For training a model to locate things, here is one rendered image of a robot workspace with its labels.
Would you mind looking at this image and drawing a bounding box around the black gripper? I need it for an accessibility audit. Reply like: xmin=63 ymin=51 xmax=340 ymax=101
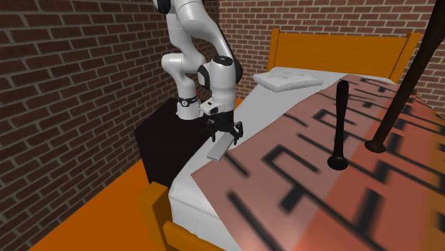
xmin=207 ymin=110 xmax=244 ymax=145

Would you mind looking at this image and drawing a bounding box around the grey flat rectangular slab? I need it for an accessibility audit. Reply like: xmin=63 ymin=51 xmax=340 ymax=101
xmin=207 ymin=133 xmax=235 ymax=163

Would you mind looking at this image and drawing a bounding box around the dark robot stand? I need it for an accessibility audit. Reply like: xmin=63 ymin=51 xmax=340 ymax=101
xmin=133 ymin=97 xmax=212 ymax=189

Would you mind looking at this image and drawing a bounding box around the white pillow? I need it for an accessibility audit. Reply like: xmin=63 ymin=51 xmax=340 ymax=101
xmin=252 ymin=71 xmax=325 ymax=93

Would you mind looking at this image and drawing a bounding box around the pink blanket with black lines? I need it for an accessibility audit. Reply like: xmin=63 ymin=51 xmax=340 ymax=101
xmin=190 ymin=73 xmax=445 ymax=251

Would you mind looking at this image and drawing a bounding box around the black baseball bat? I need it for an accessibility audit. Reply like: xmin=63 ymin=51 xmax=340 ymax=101
xmin=327 ymin=80 xmax=350 ymax=172

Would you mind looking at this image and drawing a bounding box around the orange wooden bed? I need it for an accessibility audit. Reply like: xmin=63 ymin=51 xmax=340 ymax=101
xmin=136 ymin=28 xmax=445 ymax=251

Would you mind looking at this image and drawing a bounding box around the dark brown baseball bat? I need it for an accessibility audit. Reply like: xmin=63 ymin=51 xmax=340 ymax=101
xmin=364 ymin=0 xmax=445 ymax=154

